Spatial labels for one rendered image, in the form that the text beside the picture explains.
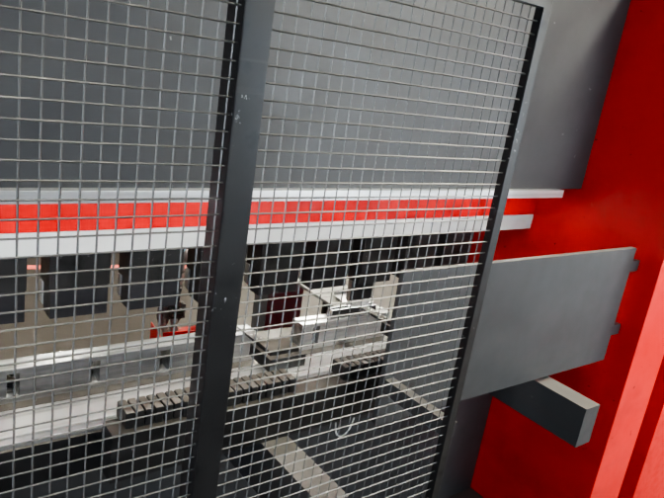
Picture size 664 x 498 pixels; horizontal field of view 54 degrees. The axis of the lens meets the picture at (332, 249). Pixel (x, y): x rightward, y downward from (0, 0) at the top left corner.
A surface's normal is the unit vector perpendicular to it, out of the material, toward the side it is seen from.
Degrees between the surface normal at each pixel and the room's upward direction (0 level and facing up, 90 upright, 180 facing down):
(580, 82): 90
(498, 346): 90
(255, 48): 90
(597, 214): 90
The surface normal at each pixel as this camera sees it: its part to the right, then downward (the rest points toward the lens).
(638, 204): -0.79, 0.05
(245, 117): 0.59, 0.32
